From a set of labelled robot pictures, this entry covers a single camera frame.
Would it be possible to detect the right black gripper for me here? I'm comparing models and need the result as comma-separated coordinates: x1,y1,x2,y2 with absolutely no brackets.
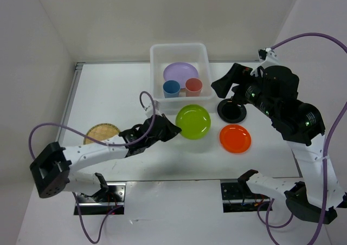
210,61,278,118

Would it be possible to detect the green plastic plate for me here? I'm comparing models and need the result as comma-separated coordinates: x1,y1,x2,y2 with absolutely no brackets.
175,104,211,140

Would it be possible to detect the blue plastic cup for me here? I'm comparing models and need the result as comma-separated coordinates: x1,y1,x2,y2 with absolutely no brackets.
163,80,181,98

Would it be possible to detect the pink plastic cup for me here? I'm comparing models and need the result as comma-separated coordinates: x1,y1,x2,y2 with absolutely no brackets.
185,78,203,97

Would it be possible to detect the purple plastic plate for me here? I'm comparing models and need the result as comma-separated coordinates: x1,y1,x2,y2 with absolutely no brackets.
163,62,199,89

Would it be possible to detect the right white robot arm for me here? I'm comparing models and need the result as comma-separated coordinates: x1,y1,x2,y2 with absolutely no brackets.
211,63,346,224

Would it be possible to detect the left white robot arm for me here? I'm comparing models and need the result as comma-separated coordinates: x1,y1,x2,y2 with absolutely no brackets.
30,114,182,202

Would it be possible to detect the clear plastic bin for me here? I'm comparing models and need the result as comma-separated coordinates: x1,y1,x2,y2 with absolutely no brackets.
150,43,215,114

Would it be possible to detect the black plastic plate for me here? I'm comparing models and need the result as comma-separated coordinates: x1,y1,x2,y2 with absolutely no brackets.
217,99,247,124

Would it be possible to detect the orange plastic plate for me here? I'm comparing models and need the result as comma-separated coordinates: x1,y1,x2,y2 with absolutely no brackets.
219,124,252,154

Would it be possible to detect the round bamboo tray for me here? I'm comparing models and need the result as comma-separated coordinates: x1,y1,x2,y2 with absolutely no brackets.
86,123,120,141

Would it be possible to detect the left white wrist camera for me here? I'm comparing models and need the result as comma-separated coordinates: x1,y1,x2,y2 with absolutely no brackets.
144,100,160,118

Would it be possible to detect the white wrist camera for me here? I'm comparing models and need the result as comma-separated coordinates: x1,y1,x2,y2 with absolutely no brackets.
144,100,160,118
250,48,279,77

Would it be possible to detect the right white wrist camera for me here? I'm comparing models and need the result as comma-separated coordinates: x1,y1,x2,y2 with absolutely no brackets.
250,48,279,77

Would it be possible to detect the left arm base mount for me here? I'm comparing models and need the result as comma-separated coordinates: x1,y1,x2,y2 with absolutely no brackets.
76,173,126,215

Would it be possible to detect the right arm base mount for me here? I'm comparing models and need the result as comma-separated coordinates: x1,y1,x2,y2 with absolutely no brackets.
220,181,270,213

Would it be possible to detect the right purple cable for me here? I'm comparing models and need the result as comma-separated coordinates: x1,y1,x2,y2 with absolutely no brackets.
256,33,347,245

